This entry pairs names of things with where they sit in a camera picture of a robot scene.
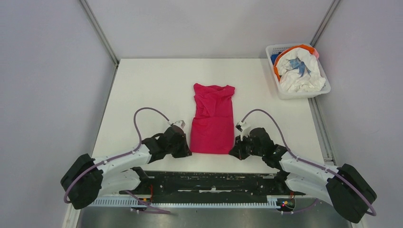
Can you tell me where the white t shirt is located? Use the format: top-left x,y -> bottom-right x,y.
279,58 -> 326,93

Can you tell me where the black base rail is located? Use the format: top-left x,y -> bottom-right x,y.
130,171 -> 291,203

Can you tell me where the left aluminium corner post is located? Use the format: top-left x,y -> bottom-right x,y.
78,0 -> 119,68

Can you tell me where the white cable duct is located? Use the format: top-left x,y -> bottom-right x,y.
89,197 -> 280,209

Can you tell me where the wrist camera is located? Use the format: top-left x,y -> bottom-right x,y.
168,120 -> 185,130
235,121 -> 251,141

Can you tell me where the aluminium corner post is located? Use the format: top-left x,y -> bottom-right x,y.
78,0 -> 119,68
310,0 -> 342,47

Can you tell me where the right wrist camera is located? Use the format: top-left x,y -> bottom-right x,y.
235,121 -> 251,141

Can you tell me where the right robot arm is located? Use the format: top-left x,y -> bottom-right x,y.
229,128 -> 377,223

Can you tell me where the white plastic basket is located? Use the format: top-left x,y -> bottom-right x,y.
266,44 -> 331,100

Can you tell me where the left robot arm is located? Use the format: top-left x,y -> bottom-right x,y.
60,121 -> 192,209

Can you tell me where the right aluminium corner post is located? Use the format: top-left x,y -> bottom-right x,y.
310,0 -> 342,47

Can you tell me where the orange t shirt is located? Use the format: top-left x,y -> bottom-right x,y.
273,44 -> 319,81

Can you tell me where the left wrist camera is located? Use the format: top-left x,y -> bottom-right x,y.
168,120 -> 185,130

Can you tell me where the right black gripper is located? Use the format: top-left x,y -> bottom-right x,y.
229,133 -> 264,161

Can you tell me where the pink t shirt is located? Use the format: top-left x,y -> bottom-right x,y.
190,83 -> 235,155

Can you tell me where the blue garment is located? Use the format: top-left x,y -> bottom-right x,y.
270,52 -> 280,65

